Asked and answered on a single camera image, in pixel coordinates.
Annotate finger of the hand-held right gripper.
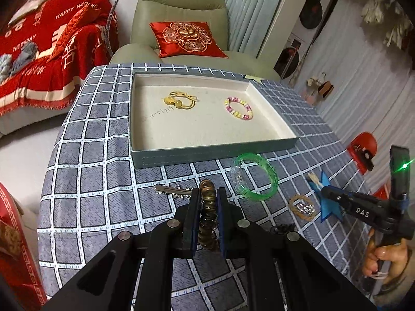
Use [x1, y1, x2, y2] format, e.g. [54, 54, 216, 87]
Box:
[319, 185, 355, 207]

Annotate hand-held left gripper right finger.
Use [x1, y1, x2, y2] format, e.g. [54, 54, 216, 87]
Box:
[217, 187, 377, 311]

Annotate hanging wall ornaments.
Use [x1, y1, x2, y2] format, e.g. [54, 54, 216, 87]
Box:
[306, 72, 335, 105]

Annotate black round wall disc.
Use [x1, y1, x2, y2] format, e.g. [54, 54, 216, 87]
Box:
[299, 0, 323, 30]

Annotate red printed blanket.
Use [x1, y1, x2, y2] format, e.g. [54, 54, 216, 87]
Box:
[0, 0, 119, 117]

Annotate silver hair clip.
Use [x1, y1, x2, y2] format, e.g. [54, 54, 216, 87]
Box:
[154, 184, 195, 199]

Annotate pink pastel bead bracelet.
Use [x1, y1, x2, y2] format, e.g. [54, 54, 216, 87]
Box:
[224, 96, 254, 121]

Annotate hanging braided cable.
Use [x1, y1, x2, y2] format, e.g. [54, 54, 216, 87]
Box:
[103, 0, 131, 56]

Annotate green translucent bangle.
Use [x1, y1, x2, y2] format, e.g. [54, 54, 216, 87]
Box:
[233, 153, 279, 202]

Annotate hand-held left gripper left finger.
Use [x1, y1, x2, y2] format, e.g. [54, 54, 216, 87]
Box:
[42, 188, 202, 311]

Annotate white sofa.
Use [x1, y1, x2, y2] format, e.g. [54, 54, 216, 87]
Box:
[0, 78, 83, 138]

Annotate brown bead bracelet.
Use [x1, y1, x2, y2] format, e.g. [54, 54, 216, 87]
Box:
[198, 181, 220, 252]

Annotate grey jewelry tray beige lining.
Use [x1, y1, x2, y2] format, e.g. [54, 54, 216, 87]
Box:
[130, 71, 299, 169]

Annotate person's right hand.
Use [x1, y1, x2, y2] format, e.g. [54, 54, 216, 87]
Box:
[361, 228, 412, 278]

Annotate white green pillow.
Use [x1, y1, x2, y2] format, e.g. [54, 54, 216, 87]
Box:
[8, 0, 54, 25]

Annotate blue paper star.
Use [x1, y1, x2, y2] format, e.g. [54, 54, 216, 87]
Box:
[308, 170, 346, 223]

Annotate white flower wall decoration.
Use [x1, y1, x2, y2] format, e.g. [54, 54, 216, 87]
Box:
[361, 0, 414, 51]

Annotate red plastic stool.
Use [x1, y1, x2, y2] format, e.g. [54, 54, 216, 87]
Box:
[372, 183, 395, 200]
[347, 132, 378, 172]

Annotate light green armchair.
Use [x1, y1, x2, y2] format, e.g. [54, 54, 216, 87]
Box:
[108, 0, 281, 80]

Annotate pale pleated curtain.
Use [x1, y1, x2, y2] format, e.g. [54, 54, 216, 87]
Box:
[220, 0, 291, 54]

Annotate red patterned box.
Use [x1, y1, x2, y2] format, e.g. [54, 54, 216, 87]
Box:
[0, 181, 48, 311]

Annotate wooden bead bracelet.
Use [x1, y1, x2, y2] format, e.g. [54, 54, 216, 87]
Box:
[288, 194, 316, 222]

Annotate silver rhinestone brooch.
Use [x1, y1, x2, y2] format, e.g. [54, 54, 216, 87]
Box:
[293, 202, 315, 216]

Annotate red satin pillow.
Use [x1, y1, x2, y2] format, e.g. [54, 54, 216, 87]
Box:
[49, 5, 105, 63]

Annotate grey knit cloth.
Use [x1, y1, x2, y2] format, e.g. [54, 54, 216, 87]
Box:
[0, 44, 40, 82]

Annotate red embroidered cushion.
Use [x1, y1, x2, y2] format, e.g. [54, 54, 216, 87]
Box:
[150, 22, 229, 59]

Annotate grey checked tablecloth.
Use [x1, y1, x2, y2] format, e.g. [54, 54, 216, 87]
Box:
[37, 63, 390, 311]

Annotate gold chain bracelet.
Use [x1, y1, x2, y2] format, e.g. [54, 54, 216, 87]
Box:
[163, 91, 199, 111]

